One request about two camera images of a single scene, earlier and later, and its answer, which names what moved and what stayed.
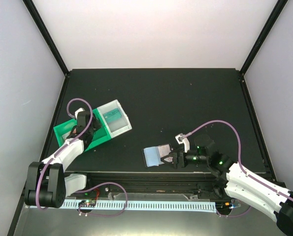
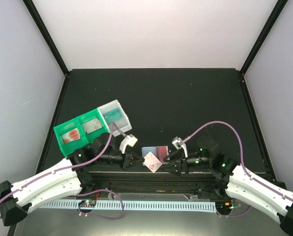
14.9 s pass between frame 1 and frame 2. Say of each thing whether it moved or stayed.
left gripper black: moved
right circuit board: stayed
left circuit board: stayed
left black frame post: stayed
